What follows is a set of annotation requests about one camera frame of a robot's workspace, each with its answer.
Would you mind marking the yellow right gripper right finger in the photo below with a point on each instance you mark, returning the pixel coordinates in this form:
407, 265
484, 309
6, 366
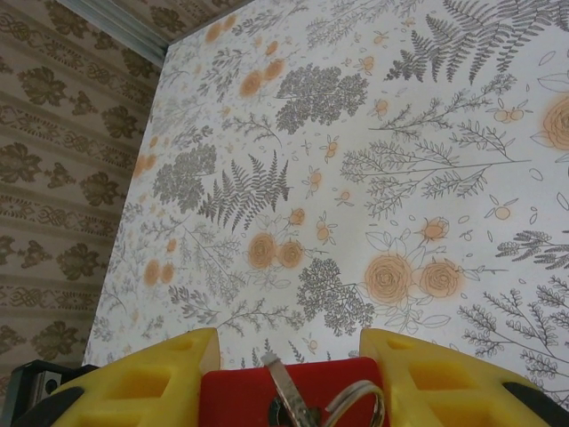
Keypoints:
453, 391

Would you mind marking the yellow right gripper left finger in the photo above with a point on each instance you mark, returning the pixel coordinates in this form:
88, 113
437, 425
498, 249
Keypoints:
133, 391

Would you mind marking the red padlock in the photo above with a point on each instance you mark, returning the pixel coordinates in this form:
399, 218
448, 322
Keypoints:
235, 400

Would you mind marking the aluminium frame post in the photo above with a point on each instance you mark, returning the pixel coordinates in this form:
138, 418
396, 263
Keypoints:
124, 24

